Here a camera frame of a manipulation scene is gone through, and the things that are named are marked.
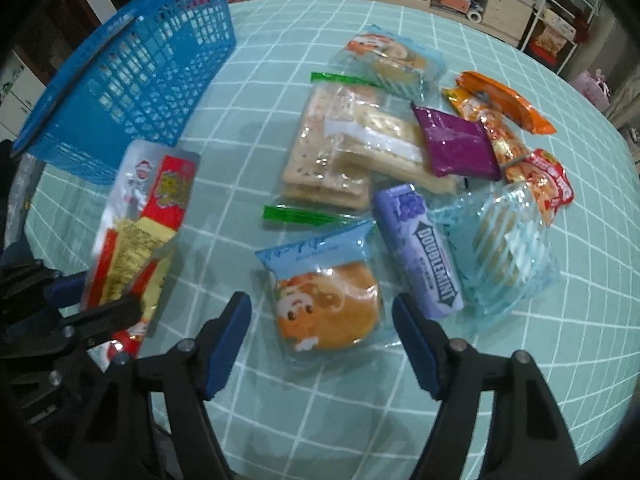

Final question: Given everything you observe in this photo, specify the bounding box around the purple snack packet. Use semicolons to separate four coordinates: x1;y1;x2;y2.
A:
411;102;502;182

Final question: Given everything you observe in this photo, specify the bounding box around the clear blue cookie packet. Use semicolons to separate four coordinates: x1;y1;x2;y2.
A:
430;180;561;336

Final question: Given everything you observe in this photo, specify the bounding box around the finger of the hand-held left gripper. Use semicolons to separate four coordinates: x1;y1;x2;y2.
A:
0;242;88;311
0;296;143;376

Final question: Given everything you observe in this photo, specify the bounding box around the white metal rack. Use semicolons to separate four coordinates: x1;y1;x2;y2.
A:
520;0;601;68

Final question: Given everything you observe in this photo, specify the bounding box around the red chip packet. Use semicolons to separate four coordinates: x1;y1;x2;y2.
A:
505;149;573;226

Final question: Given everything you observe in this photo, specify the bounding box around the orange snack packet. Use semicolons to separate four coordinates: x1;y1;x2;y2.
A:
454;71;557;135

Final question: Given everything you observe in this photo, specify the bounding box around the green-edged clear cracker packet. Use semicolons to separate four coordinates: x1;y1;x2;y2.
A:
262;71;386;231

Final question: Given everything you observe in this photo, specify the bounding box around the beige box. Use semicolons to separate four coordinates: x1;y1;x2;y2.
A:
542;7;576;28

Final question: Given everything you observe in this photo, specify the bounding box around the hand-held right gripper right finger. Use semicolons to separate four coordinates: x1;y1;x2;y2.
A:
391;292;596;480

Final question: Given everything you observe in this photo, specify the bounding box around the purple chewing gum pack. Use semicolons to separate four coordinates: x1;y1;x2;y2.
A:
372;184;465;320

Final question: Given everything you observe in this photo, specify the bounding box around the white-label clear cracker packet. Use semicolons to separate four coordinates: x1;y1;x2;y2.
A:
322;110;458;196

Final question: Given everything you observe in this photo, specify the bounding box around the red and white snack packet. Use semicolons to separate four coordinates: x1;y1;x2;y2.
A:
80;140;201;361

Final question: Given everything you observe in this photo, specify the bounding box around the yellow snack packet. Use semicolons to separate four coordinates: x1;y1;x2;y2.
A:
442;87;531;166

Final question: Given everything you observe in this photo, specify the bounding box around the blue cartoon cake packet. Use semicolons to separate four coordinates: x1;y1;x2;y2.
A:
255;220;396;356
345;25;447;103

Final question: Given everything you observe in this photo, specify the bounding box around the blue plastic basket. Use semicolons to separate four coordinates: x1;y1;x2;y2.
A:
11;0;237;186

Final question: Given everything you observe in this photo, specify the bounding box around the pink bag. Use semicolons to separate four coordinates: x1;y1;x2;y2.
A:
570;71;611;111

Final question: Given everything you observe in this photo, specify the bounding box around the green checkered tablecloth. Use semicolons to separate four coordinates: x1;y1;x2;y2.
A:
15;0;640;480

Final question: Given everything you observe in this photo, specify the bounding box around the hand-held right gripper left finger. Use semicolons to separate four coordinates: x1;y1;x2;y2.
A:
65;291;253;480

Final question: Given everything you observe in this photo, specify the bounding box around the snack picture box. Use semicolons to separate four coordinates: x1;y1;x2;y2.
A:
529;22;576;58

